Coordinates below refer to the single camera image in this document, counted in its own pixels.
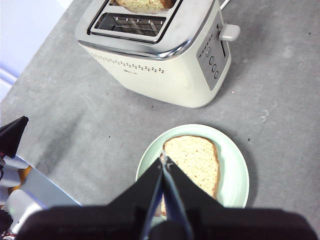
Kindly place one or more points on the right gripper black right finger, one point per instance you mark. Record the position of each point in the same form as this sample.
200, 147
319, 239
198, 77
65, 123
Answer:
190, 190

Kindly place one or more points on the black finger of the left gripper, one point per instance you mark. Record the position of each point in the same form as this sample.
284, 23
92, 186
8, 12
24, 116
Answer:
12, 137

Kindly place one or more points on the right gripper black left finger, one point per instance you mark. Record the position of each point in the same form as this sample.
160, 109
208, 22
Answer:
140, 192

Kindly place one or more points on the light square bread slice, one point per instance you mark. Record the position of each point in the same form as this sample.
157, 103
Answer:
195, 160

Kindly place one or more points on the pale green round plate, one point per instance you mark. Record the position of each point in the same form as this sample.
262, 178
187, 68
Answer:
232, 170

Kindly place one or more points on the cream two-slot toaster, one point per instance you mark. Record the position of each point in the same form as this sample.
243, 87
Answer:
162, 80

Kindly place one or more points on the seeded dark-crust bread slice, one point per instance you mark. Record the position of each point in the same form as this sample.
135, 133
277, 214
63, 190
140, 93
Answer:
145, 4

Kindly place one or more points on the white cylindrical housing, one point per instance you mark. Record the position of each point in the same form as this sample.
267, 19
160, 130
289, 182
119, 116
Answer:
22, 207

